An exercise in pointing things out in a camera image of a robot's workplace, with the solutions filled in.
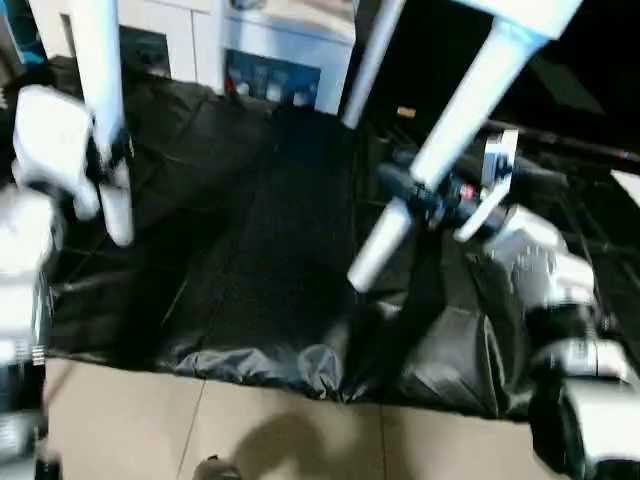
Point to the red bottle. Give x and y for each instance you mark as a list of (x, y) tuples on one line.
[(228, 82)]

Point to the small brown rounded object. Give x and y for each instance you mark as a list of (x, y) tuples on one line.
[(215, 470)]

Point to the dark low shelf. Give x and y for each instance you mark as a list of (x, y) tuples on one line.
[(565, 142)]

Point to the small tan label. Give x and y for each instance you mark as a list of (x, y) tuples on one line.
[(406, 111)]

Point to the black work mat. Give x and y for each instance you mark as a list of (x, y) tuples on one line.
[(275, 225)]

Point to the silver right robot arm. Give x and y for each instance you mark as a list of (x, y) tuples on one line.
[(550, 270)]

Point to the white flat board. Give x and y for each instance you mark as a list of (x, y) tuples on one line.
[(627, 186)]

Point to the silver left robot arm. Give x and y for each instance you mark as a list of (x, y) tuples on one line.
[(20, 240)]

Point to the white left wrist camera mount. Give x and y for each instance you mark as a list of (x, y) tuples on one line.
[(50, 135)]

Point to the white glass-door cabinet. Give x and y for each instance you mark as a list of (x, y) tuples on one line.
[(280, 45)]

